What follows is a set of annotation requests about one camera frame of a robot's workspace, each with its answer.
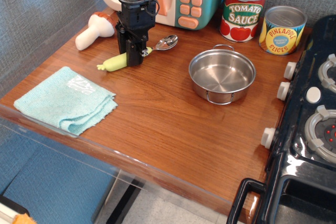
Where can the toy mushroom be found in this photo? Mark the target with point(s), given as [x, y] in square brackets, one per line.
[99, 25]

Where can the pineapple slices can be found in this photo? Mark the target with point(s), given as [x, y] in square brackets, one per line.
[282, 30]

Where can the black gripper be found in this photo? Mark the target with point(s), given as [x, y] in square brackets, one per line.
[135, 19]

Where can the tomato sauce can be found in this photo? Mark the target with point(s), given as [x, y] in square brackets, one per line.
[240, 19]

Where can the black toy stove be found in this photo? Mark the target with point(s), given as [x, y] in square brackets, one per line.
[300, 171]

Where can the light blue folded cloth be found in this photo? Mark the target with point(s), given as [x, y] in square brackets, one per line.
[67, 101]

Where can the small metal pot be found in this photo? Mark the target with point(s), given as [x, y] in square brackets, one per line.
[221, 75]

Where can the spoon with yellow-green handle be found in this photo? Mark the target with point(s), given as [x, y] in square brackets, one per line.
[120, 61]

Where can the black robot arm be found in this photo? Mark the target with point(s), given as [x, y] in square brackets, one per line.
[135, 20]

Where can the orange object at corner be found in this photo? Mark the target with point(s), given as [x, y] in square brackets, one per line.
[23, 219]

